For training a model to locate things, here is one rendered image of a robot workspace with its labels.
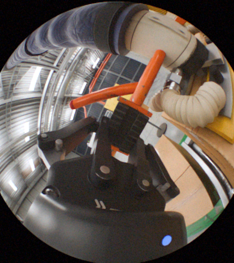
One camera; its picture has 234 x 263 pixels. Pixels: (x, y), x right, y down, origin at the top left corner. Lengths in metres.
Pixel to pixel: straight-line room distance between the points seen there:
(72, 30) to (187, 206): 0.82
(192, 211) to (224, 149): 0.48
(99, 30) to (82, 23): 0.05
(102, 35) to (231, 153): 0.27
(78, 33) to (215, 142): 0.32
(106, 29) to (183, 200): 0.75
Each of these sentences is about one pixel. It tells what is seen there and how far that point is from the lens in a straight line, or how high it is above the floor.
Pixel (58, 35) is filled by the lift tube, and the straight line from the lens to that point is 0.29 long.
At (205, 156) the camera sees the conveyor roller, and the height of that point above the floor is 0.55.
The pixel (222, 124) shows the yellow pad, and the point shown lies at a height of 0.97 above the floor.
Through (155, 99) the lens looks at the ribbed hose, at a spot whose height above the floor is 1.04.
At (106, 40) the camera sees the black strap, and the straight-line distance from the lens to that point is 0.20.
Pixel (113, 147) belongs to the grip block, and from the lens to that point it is 0.15.
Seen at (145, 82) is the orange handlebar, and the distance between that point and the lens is 0.15.
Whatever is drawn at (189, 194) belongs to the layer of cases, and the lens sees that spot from 0.62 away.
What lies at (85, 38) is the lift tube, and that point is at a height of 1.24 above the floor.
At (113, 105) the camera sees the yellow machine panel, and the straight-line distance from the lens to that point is 7.42.
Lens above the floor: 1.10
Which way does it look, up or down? 4 degrees down
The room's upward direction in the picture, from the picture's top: 64 degrees counter-clockwise
